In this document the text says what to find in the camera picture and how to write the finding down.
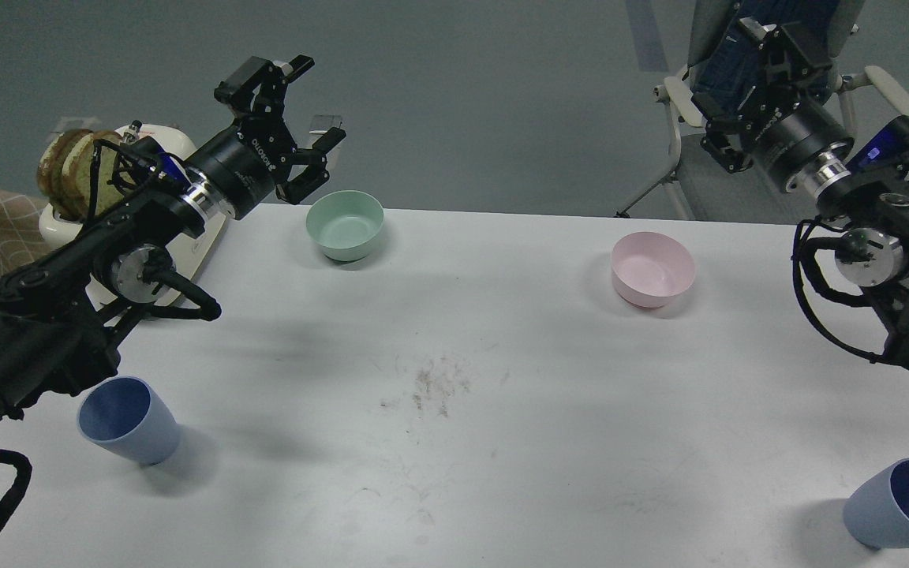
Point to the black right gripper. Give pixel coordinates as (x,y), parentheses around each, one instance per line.
(778,126)

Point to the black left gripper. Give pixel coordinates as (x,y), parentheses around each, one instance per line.
(257,155)

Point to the blue cup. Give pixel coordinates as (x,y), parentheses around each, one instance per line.
(877,513)
(125,416)

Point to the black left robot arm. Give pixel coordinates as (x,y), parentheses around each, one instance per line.
(64,316)

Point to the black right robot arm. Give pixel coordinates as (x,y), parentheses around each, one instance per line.
(855,251)

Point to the blue denim jacket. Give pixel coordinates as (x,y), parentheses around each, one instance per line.
(725,60)

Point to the grey office chair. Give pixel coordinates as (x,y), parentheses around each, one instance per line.
(700,191)

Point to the green bowl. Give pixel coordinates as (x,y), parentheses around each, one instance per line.
(346,226)

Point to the cream toaster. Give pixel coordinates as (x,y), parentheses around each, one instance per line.
(189,254)

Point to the pink bowl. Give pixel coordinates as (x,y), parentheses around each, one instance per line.
(650,270)

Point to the back toast slice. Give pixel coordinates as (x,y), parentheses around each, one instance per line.
(49,171)

